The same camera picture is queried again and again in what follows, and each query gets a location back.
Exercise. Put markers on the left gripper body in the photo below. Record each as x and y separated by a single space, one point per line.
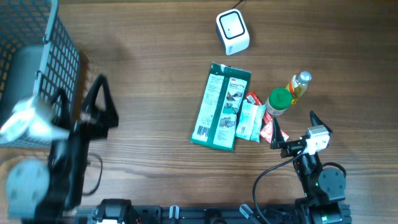
78 132

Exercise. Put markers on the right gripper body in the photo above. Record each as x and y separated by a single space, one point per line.
291 149

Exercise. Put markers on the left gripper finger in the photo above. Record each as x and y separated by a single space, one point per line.
63 120
98 105

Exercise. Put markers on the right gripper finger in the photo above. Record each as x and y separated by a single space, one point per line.
277 139
316 121

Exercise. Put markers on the red white tissue pack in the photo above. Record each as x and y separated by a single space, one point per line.
267 131

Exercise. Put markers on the light teal wipes packet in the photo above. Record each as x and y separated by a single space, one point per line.
250 121

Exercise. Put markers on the yellow dish soap bottle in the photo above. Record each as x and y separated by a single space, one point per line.
298 85

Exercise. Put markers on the green lid white jar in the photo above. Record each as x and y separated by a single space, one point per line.
278 101

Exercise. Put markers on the red Nescafe coffee stick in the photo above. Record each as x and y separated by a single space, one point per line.
253 98

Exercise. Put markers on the green white plastic package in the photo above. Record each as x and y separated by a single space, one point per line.
220 106

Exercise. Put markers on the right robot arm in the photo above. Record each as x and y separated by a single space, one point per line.
323 183

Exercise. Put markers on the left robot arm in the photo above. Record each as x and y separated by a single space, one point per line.
40 192

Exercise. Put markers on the white barcode scanner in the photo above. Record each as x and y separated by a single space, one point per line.
232 31

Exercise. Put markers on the dark grey plastic basket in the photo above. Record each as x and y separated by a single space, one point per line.
37 54

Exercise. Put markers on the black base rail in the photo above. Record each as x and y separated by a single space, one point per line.
121 211

